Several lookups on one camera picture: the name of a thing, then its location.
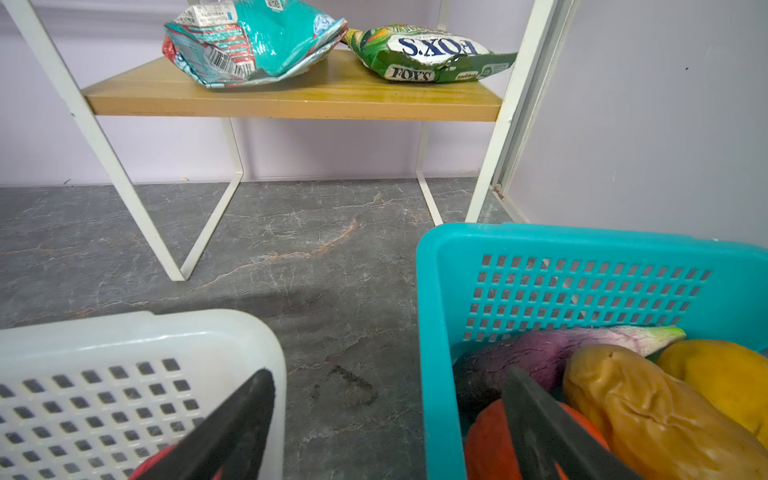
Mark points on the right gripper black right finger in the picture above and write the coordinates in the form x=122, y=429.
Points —
x=548, y=442

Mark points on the green Fox's candy bag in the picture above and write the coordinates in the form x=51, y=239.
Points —
x=411, y=54

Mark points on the red tomato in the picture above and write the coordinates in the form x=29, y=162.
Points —
x=488, y=449

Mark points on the teal plastic basket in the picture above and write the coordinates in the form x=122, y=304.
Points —
x=479, y=284

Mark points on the red fruit in white basket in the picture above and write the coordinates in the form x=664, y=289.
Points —
x=177, y=462

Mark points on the white two-tier wooden shelf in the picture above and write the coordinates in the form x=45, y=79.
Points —
x=339, y=89

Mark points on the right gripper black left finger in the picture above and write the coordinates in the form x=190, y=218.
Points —
x=239, y=427

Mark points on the yellow mango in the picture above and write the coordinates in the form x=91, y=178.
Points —
x=732, y=377

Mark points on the white plastic basket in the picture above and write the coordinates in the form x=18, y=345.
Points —
x=95, y=398

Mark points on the purple eggplant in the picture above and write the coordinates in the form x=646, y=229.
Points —
x=543, y=355

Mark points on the brown potato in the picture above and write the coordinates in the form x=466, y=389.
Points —
x=656, y=424

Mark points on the teal snack bag lower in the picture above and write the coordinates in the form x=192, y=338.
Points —
x=229, y=44

